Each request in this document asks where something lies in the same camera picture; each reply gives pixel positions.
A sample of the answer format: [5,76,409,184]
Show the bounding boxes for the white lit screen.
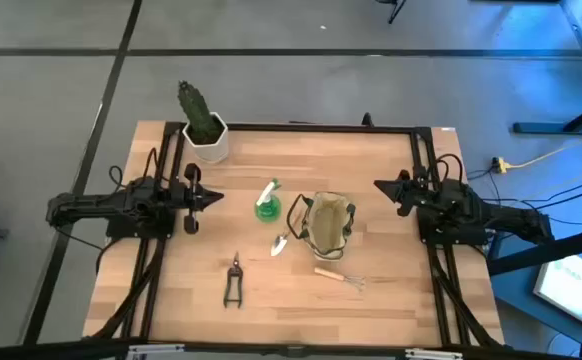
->
[532,253,582,327]

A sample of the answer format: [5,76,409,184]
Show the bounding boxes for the black rig post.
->
[487,223,582,277]

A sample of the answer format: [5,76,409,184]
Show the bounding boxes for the dark desk foot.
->
[513,94,582,136]

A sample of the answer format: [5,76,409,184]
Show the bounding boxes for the small metal hand trowel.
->
[269,214,302,258]

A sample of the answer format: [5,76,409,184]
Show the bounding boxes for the black floor cable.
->
[465,169,582,212]

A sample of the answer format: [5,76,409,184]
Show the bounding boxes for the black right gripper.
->
[373,168,430,217]

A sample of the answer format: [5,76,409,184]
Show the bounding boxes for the tall green cactus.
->
[177,79,225,145]

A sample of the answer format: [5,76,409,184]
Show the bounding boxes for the wooden handled hand rake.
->
[313,266,367,291]

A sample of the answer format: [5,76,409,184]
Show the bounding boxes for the green spray bottle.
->
[254,178,283,224]

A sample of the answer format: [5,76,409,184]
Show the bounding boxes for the beige green gardening bag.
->
[285,191,357,262]

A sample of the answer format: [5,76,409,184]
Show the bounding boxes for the black stand leg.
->
[375,0,407,25]

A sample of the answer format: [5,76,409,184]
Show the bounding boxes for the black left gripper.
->
[183,163,225,235]

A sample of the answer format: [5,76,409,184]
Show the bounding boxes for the yellow extension cable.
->
[490,139,582,174]

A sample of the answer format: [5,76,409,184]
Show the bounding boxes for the blue table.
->
[488,249,582,346]

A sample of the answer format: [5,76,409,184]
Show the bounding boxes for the black pruning shears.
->
[222,251,245,309]

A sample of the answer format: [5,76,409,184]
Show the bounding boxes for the white hexagonal plant pot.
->
[181,112,230,165]

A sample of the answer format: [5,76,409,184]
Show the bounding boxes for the black rig crossbar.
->
[0,338,582,360]

